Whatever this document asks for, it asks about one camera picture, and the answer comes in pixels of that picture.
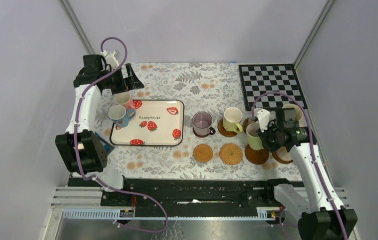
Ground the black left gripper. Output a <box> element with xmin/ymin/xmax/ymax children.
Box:
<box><xmin>100</xmin><ymin>63</ymin><xmax>143</xmax><ymax>94</ymax></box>

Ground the white cup green body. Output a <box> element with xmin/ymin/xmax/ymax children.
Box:
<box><xmin>246</xmin><ymin>122</ymin><xmax>263</xmax><ymax>151</ymax></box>

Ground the brown ridged wooden coaster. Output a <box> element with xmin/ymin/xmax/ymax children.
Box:
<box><xmin>244</xmin><ymin>145</ymin><xmax>269</xmax><ymax>165</ymax></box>

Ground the white cup pink front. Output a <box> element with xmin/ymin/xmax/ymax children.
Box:
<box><xmin>248</xmin><ymin>108</ymin><xmax>262</xmax><ymax>123</ymax></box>

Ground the large cream cup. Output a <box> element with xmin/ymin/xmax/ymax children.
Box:
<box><xmin>282</xmin><ymin>103</ymin><xmax>305</xmax><ymax>122</ymax></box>

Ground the woven rattan coaster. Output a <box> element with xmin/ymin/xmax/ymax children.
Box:
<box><xmin>219</xmin><ymin>143</ymin><xmax>243</xmax><ymax>166</ymax></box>

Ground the white cup yellow handle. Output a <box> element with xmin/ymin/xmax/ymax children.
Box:
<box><xmin>223</xmin><ymin>107</ymin><xmax>243</xmax><ymax>134</ymax></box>

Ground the cream tray with black rim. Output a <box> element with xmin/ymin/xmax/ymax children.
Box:
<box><xmin>110</xmin><ymin>99</ymin><xmax>184</xmax><ymax>147</ymax></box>

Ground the black white chessboard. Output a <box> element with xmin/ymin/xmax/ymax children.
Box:
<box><xmin>238</xmin><ymin>64</ymin><xmax>308</xmax><ymax>111</ymax></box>

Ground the light bamboo coaster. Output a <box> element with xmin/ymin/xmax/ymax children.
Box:
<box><xmin>193</xmin><ymin>144</ymin><xmax>213</xmax><ymax>163</ymax></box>

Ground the purple cup dark handle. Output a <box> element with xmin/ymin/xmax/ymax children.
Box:
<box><xmin>192</xmin><ymin>111</ymin><xmax>216</xmax><ymax>135</ymax></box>

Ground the lilac cup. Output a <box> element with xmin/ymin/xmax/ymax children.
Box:
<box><xmin>275</xmin><ymin>146</ymin><xmax>292</xmax><ymax>162</ymax></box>

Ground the dark walnut coaster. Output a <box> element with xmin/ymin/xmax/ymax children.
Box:
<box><xmin>192</xmin><ymin>128</ymin><xmax>210</xmax><ymax>138</ymax></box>

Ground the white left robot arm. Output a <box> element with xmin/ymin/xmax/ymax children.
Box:
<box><xmin>55</xmin><ymin>50</ymin><xmax>144</xmax><ymax>206</ymax></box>

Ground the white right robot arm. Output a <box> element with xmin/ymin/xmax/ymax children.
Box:
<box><xmin>256</xmin><ymin>108</ymin><xmax>357</xmax><ymax>240</ymax></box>

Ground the blue block puzzle box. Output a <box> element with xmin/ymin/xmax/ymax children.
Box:
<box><xmin>95</xmin><ymin>132</ymin><xmax>115</xmax><ymax>155</ymax></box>

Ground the white cup pink handle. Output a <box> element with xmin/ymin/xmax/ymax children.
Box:
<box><xmin>114</xmin><ymin>91</ymin><xmax>136</xmax><ymax>110</ymax></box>

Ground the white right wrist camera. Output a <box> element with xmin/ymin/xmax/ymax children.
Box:
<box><xmin>256</xmin><ymin>108</ymin><xmax>271</xmax><ymax>133</ymax></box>

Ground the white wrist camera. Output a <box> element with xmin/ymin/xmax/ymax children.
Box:
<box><xmin>101</xmin><ymin>50</ymin><xmax>120</xmax><ymax>70</ymax></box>
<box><xmin>256</xmin><ymin>108</ymin><xmax>271</xmax><ymax>133</ymax></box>

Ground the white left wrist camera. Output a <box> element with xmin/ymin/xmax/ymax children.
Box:
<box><xmin>101</xmin><ymin>50</ymin><xmax>120</xmax><ymax>70</ymax></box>

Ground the white cup blue handle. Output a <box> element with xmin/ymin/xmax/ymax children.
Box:
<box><xmin>108</xmin><ymin>105</ymin><xmax>136</xmax><ymax>128</ymax></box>

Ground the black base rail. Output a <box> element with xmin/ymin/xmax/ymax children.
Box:
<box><xmin>101</xmin><ymin>178</ymin><xmax>290</xmax><ymax>218</ymax></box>

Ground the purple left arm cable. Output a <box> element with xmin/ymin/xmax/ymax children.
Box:
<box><xmin>73</xmin><ymin>37</ymin><xmax>170</xmax><ymax>234</ymax></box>

